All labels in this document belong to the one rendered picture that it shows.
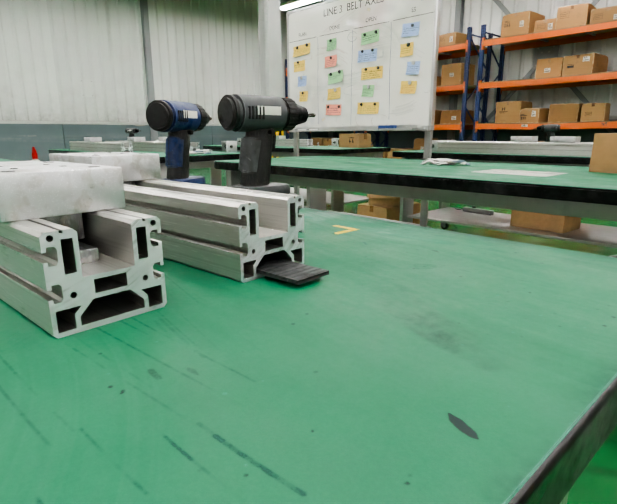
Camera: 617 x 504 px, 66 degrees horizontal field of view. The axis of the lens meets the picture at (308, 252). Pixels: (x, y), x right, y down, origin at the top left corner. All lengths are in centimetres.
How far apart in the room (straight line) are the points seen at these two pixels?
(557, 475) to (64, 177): 43
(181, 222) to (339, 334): 27
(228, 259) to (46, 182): 19
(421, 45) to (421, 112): 44
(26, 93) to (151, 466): 1233
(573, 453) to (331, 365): 15
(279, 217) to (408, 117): 304
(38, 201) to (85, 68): 1249
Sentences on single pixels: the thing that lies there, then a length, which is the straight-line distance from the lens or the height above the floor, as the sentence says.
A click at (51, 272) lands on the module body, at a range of 41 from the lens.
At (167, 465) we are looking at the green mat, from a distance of 26.
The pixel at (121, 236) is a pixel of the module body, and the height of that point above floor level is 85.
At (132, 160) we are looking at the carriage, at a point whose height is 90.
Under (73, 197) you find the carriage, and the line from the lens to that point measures 48.
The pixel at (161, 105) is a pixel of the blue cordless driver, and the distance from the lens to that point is 96.
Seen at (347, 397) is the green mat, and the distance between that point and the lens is 30.
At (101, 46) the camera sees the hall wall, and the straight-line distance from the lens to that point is 1317.
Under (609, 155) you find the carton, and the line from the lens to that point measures 220.
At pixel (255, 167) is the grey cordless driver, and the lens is 82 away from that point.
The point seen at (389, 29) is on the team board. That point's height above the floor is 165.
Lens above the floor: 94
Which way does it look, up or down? 14 degrees down
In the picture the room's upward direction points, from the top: straight up
